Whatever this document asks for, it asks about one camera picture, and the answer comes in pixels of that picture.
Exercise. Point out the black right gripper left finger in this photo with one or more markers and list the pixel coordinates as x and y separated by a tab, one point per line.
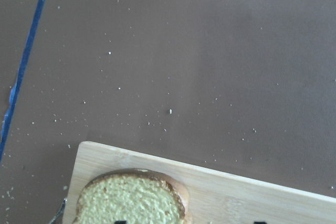
121	222

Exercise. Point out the wooden cutting board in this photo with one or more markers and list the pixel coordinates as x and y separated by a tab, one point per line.
215	197

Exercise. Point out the bread slice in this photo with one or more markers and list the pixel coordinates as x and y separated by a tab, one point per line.
135	195

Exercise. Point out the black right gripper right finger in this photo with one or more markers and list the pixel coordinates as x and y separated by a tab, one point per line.
259	222

